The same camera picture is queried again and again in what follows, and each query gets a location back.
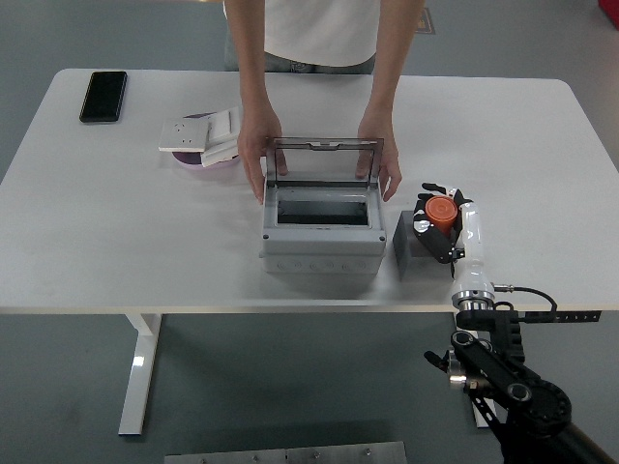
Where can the white table leg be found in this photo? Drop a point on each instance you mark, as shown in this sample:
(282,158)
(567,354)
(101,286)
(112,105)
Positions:
(480,421)
(138,377)

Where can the person's torso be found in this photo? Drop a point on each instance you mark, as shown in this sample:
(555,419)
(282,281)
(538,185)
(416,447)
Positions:
(319,29)

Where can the black desk control panel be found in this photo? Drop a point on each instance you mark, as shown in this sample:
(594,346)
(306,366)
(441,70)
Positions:
(580,317)

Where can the grey plastic junction box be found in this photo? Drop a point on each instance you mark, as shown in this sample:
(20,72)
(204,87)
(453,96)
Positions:
(324,237)

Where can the person's left forearm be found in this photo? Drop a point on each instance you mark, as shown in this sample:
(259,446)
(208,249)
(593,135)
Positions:
(389,63)

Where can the grey metal plate with screws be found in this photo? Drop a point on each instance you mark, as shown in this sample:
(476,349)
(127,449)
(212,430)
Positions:
(290,454)

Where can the person's right hand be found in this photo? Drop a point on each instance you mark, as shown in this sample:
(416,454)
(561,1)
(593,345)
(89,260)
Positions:
(254,145)

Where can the white wall switch plate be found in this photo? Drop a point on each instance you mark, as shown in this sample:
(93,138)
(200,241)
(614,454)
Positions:
(225,123)
(220,153)

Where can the smoky transparent box lid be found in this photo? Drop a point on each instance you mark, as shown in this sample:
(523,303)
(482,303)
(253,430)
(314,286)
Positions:
(324,141)

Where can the person's right forearm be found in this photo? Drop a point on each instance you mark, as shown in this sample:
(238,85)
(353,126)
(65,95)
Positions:
(251,63)

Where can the red object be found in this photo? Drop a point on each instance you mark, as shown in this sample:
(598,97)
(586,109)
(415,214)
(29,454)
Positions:
(609,6)

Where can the person's left hand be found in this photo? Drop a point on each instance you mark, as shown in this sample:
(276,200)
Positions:
(391,159)

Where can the grey holder block with hole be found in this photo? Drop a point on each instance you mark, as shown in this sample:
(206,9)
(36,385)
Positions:
(401,246)

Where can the purple round dish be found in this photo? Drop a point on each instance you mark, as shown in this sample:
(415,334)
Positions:
(186,158)

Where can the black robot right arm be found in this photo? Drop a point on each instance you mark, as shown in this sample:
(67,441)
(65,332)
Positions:
(522,391)

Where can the dark floor sign yellow print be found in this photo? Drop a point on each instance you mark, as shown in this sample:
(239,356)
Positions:
(425,21)

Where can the black smartphone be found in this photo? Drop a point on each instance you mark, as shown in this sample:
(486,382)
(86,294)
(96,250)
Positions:
(103,96)

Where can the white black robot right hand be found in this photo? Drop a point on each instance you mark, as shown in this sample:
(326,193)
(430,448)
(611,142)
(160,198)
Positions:
(471,241)

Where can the orange cylinder battery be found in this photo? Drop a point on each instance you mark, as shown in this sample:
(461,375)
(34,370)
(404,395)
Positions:
(441,212)

